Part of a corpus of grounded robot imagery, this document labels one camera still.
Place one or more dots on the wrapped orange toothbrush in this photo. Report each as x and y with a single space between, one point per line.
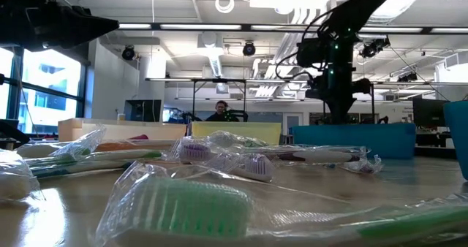
135 145

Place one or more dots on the wrapped white toothbrush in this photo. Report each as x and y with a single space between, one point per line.
14 181

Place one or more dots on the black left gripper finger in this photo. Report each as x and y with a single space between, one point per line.
80 26

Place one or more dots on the black ceiling spotlight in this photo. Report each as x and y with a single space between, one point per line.
128 52
373 46
249 49

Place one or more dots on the person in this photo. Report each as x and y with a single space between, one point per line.
221 112

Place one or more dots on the yellow plastic bin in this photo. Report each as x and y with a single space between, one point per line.
236 133

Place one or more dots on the long ceiling light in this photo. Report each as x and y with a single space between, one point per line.
391 29
200 26

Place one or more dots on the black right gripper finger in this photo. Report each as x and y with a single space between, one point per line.
356 93
325 93

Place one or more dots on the black computer monitor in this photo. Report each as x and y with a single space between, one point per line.
142 110
429 112

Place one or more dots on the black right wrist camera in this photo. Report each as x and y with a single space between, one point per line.
309 52

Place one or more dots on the magenta folded cloth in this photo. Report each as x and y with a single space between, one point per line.
139 137

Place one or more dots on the large blue plastic bin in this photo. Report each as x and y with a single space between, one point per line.
351 141

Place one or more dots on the black workstation frame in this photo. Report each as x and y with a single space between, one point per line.
219 80

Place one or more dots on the wrapped blue toothbrush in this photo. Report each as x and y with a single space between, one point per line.
73 168

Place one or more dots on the small yellow cup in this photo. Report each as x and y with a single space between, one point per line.
121 117

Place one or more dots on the pile of wrapped toothbrushes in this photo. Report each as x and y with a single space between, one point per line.
256 166

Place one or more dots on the orange plastic bin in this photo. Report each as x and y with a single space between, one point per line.
120 130

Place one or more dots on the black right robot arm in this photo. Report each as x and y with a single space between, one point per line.
351 17

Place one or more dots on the small blue plastic bin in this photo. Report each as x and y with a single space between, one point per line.
459 141

